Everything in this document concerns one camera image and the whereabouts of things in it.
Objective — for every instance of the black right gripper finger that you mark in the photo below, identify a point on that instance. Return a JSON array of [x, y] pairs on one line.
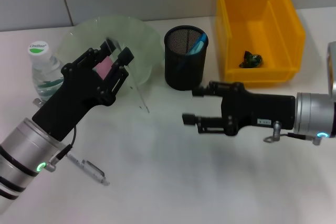
[[199, 93], [189, 119]]

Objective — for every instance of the yellow plastic bin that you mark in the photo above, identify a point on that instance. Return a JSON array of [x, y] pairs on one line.
[[241, 11]]

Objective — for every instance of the translucent green fruit bowl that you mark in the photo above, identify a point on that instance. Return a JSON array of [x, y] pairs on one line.
[[141, 43]]

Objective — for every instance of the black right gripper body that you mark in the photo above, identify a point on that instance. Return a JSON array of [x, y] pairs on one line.
[[262, 111]]

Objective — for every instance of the silver clear pen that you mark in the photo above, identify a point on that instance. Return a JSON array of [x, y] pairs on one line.
[[92, 171]]

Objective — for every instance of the clear water bottle green label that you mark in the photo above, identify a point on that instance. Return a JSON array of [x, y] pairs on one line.
[[42, 58]]

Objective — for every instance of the black mesh pen holder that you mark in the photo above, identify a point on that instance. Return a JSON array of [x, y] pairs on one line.
[[183, 74]]

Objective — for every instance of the dark green plastic wrapper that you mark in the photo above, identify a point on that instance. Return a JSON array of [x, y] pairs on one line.
[[250, 60]]

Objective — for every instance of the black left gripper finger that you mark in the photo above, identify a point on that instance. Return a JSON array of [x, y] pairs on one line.
[[109, 45], [126, 56]]

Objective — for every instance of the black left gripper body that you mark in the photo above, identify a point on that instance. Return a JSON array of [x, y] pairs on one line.
[[73, 93]]

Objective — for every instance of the pink peach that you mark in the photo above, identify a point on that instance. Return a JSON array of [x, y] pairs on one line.
[[103, 68]]

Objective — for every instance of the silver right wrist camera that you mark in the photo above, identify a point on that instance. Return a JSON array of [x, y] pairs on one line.
[[332, 72]]

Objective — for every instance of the clear plastic ruler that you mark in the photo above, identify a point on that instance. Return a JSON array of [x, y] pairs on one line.
[[139, 95]]

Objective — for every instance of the blue scissors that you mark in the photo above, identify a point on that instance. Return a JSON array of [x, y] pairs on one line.
[[198, 45]]

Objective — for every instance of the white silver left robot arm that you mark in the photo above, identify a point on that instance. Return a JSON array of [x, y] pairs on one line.
[[23, 161]]

